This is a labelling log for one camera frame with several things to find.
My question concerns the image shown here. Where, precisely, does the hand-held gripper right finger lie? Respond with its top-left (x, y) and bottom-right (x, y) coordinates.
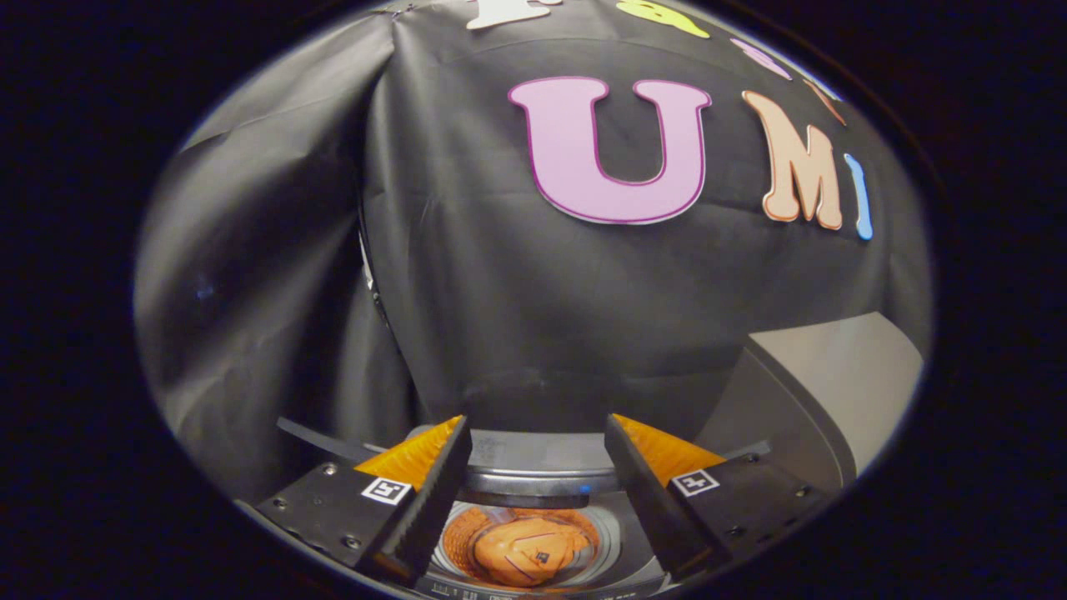
top-left (604, 413), bottom-right (836, 584)

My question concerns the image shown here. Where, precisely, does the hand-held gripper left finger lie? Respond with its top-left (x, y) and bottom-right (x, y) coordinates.
top-left (253, 414), bottom-right (473, 589)

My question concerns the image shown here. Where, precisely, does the grey washing machine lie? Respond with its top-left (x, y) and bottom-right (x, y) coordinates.
top-left (275, 417), bottom-right (776, 600)

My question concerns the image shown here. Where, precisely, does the orange button shirt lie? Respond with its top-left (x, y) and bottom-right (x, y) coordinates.
top-left (442, 507), bottom-right (603, 589)

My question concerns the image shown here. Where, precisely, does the black backdrop cloth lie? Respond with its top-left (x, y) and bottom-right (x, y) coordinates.
top-left (133, 0), bottom-right (934, 501)

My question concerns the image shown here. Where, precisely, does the beige cabinet with dark frame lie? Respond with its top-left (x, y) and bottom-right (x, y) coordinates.
top-left (696, 312), bottom-right (926, 493)

